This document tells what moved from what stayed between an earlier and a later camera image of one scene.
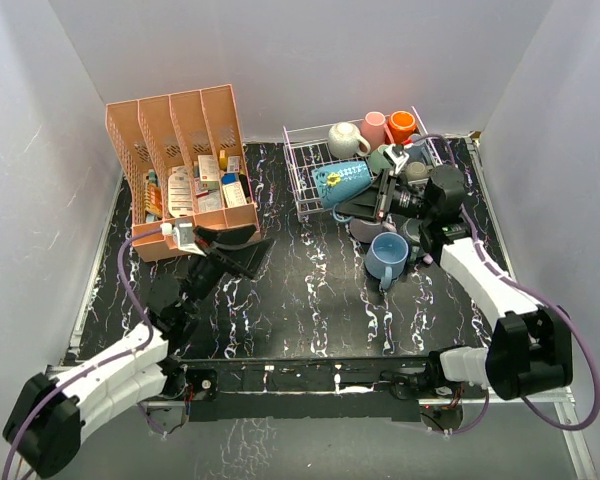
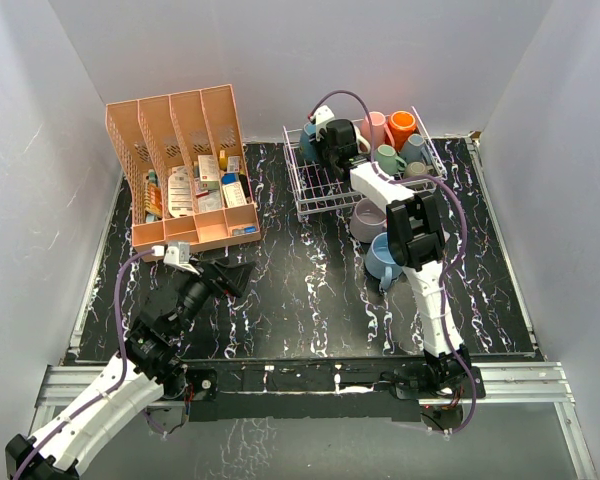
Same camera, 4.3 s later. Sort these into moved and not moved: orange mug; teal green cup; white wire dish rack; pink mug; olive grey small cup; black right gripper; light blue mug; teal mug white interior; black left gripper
Moved: teal mug white interior; black left gripper; black right gripper
Not moved: light blue mug; pink mug; teal green cup; orange mug; olive grey small cup; white wire dish rack
